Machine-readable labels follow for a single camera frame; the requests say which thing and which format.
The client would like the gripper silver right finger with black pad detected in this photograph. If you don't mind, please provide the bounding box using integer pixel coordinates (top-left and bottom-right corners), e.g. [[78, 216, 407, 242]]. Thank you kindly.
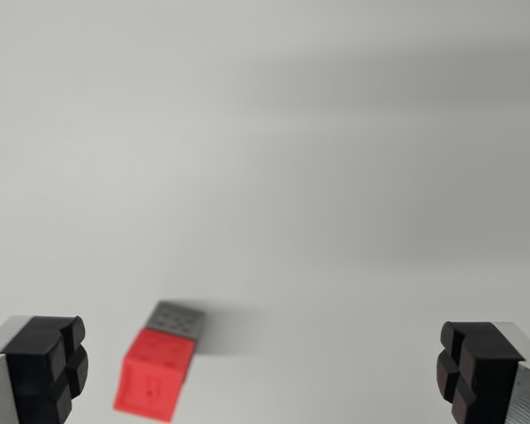
[[435, 321, 530, 424]]

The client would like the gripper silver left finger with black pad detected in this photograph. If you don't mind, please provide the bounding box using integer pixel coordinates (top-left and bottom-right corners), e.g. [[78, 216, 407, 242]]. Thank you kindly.
[[0, 314, 90, 424]]

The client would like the red studded cube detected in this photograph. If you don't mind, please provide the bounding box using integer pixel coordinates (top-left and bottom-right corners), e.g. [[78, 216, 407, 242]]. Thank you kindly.
[[112, 327, 197, 421]]

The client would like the grey studded cube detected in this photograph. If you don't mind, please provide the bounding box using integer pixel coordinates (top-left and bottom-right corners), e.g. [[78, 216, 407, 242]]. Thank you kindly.
[[144, 300, 207, 353]]

